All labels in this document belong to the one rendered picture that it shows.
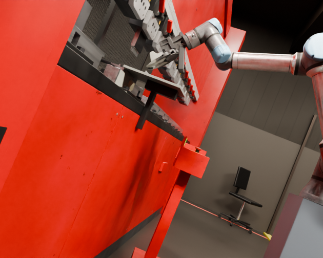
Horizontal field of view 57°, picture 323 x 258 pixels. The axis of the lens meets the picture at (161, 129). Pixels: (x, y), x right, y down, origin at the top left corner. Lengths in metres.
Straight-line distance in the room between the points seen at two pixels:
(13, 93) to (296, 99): 5.38
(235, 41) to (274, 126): 2.22
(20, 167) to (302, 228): 0.97
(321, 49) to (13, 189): 1.08
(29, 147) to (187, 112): 2.88
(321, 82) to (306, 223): 0.52
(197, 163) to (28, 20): 1.32
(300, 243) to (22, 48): 1.11
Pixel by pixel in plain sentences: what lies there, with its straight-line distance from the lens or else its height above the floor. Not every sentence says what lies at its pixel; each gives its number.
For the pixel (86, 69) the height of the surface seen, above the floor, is 0.86.
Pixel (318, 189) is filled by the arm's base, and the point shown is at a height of 0.83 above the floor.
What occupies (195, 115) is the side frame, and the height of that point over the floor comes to 1.18.
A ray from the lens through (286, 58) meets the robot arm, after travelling 1.41.
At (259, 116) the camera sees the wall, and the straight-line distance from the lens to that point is 5.46.
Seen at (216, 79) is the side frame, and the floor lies 1.66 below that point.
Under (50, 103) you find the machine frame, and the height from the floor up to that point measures 0.75.
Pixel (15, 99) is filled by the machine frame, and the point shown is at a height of 0.74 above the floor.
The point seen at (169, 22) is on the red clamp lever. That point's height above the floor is 1.30.
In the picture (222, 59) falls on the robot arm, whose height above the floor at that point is 1.18.
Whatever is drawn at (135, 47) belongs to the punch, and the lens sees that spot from 1.38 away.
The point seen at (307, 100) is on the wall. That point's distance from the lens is 5.70.
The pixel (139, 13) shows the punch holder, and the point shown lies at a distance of 1.24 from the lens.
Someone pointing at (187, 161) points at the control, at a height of 0.72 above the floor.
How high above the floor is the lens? 0.77
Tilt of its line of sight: 2 degrees up
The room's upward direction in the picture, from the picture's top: 23 degrees clockwise
